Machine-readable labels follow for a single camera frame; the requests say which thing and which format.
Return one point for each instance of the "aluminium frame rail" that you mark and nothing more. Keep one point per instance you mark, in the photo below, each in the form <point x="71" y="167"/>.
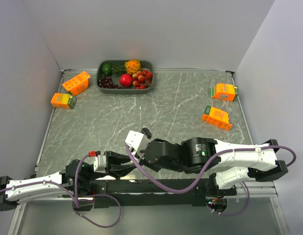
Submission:
<point x="263" y="192"/>

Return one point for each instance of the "orange green box left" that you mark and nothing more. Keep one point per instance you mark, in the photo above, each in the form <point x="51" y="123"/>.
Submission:
<point x="66" y="101"/>

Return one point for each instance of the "dark grape bunch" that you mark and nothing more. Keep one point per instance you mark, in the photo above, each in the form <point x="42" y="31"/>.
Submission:
<point x="106" y="82"/>

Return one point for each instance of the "green leafy sprig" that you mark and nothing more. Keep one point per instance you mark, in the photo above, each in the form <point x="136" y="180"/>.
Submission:
<point x="118" y="69"/>

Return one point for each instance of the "green lime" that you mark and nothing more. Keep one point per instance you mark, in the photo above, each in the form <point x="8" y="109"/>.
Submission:
<point x="106" y="69"/>

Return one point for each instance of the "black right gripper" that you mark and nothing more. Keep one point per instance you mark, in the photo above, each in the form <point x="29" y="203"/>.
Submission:
<point x="155" y="167"/>

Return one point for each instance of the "orange box back left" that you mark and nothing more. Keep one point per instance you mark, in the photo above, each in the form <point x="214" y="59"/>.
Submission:
<point x="77" y="84"/>

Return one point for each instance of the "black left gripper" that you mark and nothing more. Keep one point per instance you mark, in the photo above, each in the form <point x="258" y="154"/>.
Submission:
<point x="114" y="161"/>

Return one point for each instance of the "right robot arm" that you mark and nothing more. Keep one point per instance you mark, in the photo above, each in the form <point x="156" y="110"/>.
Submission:
<point x="232" y="163"/>

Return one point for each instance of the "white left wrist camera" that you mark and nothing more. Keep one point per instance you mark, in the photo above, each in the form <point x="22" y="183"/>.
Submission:
<point x="99" y="161"/>

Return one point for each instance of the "red apple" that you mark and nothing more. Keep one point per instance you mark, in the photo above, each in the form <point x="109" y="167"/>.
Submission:
<point x="126" y="80"/>

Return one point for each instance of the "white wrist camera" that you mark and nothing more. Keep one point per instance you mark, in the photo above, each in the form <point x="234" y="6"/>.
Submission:
<point x="137" y="143"/>
<point x="99" y="161"/>

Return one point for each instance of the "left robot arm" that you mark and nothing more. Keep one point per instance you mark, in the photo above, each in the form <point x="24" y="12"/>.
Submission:
<point x="75" y="178"/>

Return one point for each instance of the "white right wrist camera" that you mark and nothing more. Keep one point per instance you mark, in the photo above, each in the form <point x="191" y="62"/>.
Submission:
<point x="137" y="143"/>

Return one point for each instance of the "black earbud charging case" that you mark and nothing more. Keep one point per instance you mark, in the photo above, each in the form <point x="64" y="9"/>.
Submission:
<point x="146" y="132"/>

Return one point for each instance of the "grey-green fruit tray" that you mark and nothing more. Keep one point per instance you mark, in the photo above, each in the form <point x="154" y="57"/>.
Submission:
<point x="145" y="65"/>

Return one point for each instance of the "red lychee bunch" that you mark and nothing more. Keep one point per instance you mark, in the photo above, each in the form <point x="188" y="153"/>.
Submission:
<point x="142" y="79"/>

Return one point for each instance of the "orange box back right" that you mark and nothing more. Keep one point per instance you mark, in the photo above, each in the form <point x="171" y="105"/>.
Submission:
<point x="224" y="91"/>

